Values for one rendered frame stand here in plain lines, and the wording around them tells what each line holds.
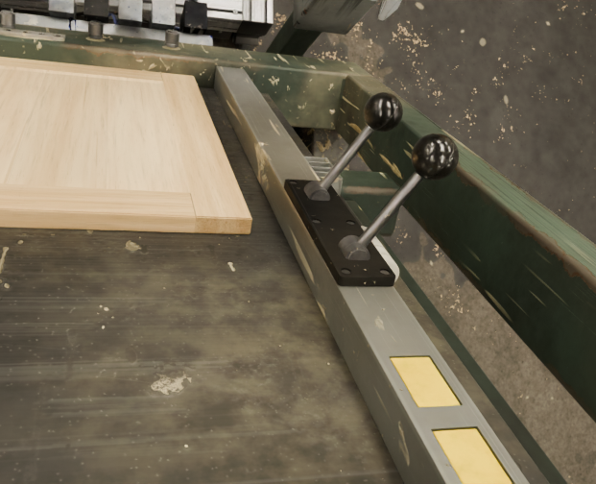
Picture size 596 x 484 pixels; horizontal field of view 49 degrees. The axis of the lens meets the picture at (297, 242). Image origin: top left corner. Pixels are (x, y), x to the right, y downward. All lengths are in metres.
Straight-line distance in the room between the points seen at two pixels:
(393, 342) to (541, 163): 2.13
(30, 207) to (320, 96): 0.72
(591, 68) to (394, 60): 0.82
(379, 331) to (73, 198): 0.34
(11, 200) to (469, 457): 0.47
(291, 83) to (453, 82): 1.29
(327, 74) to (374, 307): 0.78
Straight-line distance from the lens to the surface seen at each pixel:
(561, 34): 2.77
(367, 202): 0.96
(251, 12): 2.00
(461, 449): 0.41
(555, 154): 2.62
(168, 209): 0.66
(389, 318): 0.50
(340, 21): 1.38
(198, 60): 1.19
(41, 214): 0.65
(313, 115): 1.25
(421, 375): 0.45
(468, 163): 0.87
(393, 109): 0.64
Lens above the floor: 2.01
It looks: 73 degrees down
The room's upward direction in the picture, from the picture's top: 75 degrees clockwise
